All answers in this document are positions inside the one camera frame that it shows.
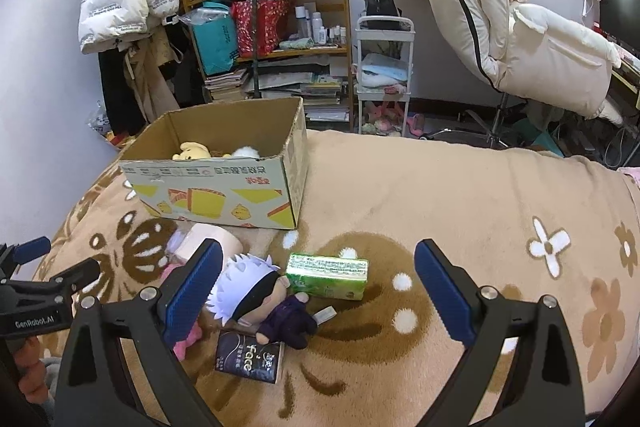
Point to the beige hanging coat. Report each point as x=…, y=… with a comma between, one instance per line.
x=150, y=77

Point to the pink plush toy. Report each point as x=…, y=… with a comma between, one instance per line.
x=187, y=343

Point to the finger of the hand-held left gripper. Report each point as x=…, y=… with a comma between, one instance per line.
x=80, y=274
x=32, y=248

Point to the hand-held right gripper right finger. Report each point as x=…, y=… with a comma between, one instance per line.
x=445, y=292

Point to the person's left hand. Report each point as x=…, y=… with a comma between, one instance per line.
x=32, y=377

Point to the white plush toy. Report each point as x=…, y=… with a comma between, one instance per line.
x=246, y=152

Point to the white trolley cart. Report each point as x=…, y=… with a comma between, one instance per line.
x=411, y=57

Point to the dark tissue pack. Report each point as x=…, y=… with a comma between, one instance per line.
x=247, y=357

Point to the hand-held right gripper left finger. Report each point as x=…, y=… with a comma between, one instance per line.
x=195, y=292

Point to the pink tissue roll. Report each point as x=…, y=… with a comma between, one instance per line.
x=210, y=236

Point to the cream reclining chair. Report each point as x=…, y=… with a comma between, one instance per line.
x=500, y=7

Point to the printed cardboard box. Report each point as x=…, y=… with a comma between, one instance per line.
x=225, y=197

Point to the green tissue pack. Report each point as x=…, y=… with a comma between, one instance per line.
x=327, y=277

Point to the dark green pole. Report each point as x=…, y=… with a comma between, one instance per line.
x=255, y=32

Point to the dark hanging clothes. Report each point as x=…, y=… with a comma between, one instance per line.
x=112, y=87

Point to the red gift bag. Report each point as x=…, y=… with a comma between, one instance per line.
x=262, y=27

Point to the teal paper bag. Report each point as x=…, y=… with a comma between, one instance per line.
x=215, y=39

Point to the folded towels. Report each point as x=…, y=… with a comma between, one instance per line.
x=382, y=69

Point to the white-haired plush doll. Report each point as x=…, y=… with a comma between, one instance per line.
x=250, y=287

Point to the black bag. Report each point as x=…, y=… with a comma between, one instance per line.
x=382, y=9

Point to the wooden desk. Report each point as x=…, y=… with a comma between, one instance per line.
x=627, y=79

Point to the pink soft toys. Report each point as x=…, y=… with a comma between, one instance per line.
x=382, y=119

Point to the black monitor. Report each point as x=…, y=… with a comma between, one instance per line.
x=620, y=17

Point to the group of cosmetic bottles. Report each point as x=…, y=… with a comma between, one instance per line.
x=320, y=27

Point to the stack of books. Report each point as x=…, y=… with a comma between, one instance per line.
x=320, y=92

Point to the wooden shelf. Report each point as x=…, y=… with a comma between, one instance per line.
x=344, y=7

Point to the yellow bear plush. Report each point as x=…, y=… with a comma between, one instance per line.
x=192, y=151

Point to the beige flower blanket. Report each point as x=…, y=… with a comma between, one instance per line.
x=400, y=187

